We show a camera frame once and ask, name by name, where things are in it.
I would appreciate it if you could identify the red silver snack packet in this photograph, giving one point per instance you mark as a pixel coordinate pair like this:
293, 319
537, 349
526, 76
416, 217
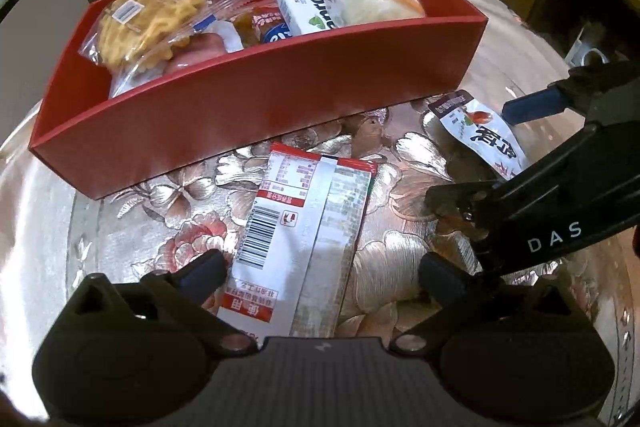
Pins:
300, 217

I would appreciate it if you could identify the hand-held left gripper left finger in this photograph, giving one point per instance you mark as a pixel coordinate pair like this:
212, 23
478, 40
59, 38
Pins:
206, 269

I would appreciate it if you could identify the white tape roll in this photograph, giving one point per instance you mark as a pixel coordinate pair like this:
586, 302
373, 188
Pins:
590, 52

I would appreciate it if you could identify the pink snack packet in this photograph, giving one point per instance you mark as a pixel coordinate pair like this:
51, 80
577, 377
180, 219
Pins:
195, 52

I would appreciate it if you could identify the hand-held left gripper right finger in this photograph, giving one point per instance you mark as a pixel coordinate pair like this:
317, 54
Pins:
442, 278

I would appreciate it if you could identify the waffle packet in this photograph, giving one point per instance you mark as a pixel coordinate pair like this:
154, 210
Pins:
145, 17

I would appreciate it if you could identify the green white snack packet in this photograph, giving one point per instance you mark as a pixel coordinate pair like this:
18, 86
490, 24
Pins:
300, 7

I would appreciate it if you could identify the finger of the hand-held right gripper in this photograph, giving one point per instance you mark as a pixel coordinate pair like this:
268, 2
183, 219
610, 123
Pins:
465, 202
530, 105

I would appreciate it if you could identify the red cardboard box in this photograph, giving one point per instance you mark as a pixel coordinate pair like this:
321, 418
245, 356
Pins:
250, 107

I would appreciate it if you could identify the red date snack packet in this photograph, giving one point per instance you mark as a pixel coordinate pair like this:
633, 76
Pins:
480, 132

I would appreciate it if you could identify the bread packet with blue label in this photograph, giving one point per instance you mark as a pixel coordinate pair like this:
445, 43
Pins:
272, 32

